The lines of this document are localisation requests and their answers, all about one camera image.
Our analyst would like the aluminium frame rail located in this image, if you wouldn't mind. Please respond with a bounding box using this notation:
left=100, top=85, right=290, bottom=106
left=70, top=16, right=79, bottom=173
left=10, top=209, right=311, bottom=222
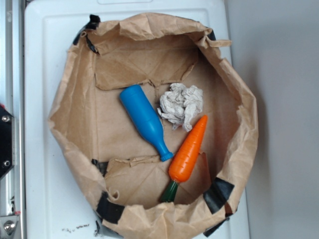
left=0, top=0, right=27, bottom=239

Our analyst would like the blue plastic toy bottle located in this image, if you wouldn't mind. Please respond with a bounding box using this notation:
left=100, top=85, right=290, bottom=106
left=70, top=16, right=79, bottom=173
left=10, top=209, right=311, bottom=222
left=120, top=85, right=173, bottom=162

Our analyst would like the orange toy carrot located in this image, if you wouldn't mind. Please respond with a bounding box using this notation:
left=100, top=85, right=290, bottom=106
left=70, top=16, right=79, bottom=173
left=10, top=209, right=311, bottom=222
left=160, top=115, right=208, bottom=202

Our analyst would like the white plastic bin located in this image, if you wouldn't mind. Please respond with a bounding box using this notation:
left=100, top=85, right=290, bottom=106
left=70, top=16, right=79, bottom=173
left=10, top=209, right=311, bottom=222
left=23, top=0, right=251, bottom=239

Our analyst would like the black metal bracket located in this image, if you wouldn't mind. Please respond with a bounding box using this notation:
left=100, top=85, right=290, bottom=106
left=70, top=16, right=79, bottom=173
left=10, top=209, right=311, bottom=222
left=0, top=104, right=14, bottom=180

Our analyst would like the brown paper bag liner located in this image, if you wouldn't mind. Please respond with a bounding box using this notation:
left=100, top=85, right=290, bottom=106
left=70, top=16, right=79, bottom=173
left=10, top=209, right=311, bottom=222
left=48, top=13, right=259, bottom=239

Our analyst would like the white paper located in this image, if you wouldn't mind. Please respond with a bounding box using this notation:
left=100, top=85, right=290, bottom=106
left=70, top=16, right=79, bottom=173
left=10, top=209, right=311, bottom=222
left=157, top=83, right=204, bottom=132

